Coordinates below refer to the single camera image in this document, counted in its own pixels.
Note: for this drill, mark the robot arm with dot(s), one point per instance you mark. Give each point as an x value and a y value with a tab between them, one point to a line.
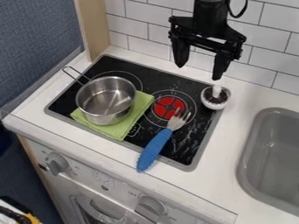
209	8

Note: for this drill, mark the toy sink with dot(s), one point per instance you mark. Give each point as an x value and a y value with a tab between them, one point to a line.
270	161

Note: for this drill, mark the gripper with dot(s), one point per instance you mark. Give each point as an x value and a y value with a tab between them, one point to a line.
206	32

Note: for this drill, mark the green cloth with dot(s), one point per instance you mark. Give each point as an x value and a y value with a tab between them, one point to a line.
125	122

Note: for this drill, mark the silver pot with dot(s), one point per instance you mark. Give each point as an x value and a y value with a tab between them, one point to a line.
104	99

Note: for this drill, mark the toy stove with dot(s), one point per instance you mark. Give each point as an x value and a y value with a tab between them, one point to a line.
136	110

